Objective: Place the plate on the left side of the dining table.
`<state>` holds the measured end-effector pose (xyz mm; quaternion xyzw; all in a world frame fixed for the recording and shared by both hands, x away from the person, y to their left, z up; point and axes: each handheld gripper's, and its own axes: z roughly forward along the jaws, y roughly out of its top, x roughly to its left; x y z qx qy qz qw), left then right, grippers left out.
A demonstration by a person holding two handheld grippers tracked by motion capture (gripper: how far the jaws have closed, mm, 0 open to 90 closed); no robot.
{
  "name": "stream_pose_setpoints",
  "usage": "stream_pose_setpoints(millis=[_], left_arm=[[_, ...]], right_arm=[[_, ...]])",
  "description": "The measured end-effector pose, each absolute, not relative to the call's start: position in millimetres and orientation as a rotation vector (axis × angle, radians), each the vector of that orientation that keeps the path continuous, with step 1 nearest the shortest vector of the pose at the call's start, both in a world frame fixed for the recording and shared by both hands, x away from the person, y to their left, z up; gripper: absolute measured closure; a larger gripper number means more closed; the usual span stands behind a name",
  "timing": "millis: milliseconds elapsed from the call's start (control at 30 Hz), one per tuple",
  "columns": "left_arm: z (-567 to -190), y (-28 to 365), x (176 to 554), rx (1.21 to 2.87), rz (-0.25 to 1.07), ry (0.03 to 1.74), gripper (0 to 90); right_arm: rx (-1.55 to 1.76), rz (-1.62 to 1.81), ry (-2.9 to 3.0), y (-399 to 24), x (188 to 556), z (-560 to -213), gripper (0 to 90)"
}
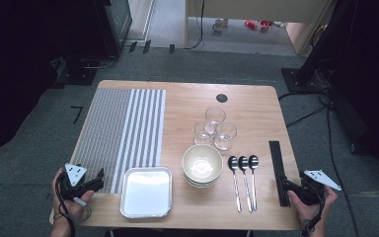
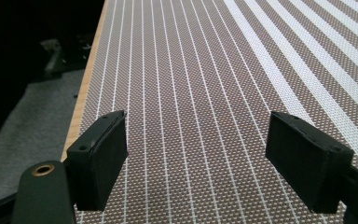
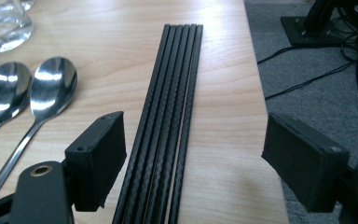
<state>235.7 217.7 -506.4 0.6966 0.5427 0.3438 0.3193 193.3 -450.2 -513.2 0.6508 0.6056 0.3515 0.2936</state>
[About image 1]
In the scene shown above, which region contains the dark curtain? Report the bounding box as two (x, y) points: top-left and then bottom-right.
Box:
(325, 0), (379, 186)
(0, 0), (113, 162)

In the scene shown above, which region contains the grey striped placemat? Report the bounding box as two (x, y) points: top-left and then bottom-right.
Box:
(70, 88), (167, 195)

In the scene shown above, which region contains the long black floor cable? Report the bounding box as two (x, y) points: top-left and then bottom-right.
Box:
(277, 88), (359, 237)

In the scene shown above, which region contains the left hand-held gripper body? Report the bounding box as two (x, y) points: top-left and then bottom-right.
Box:
(57, 162), (91, 201)

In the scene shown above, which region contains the white cup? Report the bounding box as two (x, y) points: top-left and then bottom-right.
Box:
(211, 18), (225, 34)

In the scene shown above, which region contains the black stand base plate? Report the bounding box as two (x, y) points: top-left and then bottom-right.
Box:
(50, 67), (98, 90)

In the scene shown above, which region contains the black metal stand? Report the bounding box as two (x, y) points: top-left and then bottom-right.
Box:
(280, 0), (353, 94)

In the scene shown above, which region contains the person's dark clothing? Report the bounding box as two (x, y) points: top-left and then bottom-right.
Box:
(104, 228), (255, 237)

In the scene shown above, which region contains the dark cabinet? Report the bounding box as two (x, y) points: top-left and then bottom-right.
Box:
(93, 0), (133, 58)

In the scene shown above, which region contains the short black floor cable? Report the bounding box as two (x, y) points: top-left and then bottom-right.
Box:
(285, 105), (328, 128)

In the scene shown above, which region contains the black carbon fibre strip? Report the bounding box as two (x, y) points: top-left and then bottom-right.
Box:
(268, 140), (291, 207)

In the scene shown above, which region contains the right hand-held gripper cable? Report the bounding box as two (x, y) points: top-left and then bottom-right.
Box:
(303, 194), (328, 235)

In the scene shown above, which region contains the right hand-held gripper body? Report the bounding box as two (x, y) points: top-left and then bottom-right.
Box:
(295, 169), (342, 206)

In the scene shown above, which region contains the person's right hand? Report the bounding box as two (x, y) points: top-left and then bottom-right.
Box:
(287, 186), (339, 232)

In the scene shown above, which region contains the black hanging cable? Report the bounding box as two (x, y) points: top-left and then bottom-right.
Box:
(183, 0), (207, 51)

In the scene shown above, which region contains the hand-held gripper cable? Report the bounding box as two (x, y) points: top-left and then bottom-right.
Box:
(54, 179), (93, 237)
(303, 194), (328, 235)

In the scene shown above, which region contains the person's left hand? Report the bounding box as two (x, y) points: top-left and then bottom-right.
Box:
(51, 167), (95, 229)

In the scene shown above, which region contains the beige wooden furniture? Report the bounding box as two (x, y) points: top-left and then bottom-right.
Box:
(185, 0), (335, 55)

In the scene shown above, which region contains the left hand-held gripper cable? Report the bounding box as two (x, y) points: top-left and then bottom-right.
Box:
(54, 179), (93, 237)

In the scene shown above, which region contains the white square plate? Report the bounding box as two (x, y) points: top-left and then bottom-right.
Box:
(119, 166), (174, 219)

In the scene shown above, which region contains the black cable by base plate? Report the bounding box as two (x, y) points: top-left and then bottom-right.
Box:
(82, 53), (119, 70)

